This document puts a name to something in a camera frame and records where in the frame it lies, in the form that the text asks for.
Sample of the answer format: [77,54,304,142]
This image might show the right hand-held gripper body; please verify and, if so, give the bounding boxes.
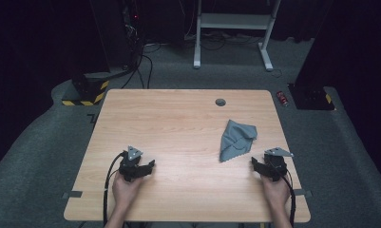
[262,146,295,182]

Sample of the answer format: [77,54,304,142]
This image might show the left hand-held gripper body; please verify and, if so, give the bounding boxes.
[118,145,148,182]

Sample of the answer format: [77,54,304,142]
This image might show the grey cloth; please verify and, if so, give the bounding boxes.
[219,119,258,163]

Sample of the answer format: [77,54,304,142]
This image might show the person's right hand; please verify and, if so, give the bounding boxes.
[259,174,292,211]

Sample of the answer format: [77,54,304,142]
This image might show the person's left hand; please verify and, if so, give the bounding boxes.
[111,171,145,211]

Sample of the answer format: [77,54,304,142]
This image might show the grey tape strip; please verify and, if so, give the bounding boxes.
[291,188,314,199]
[61,190,84,200]

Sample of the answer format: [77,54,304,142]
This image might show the red can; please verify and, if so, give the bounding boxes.
[276,90,290,107]

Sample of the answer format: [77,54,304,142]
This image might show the black square stand base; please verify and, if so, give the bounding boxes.
[287,83,336,111]

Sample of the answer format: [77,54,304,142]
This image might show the black yellow striped base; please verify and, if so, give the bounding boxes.
[61,71,111,107]

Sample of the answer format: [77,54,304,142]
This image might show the dark equipment rack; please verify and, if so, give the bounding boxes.
[88,0,145,70]

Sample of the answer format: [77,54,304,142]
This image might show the white metal stand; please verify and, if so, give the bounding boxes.
[192,0,283,72]

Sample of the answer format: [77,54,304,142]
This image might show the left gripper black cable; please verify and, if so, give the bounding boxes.
[102,151,128,228]

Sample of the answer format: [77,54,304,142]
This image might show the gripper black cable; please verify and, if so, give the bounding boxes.
[102,151,128,228]
[280,170,297,228]

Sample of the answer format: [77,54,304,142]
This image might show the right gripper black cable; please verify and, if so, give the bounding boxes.
[280,170,297,228]

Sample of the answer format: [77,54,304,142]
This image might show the black floor cables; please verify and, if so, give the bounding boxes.
[121,42,162,90]

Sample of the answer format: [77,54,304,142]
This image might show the cable bundle under stand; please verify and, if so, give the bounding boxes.
[183,28,263,51]

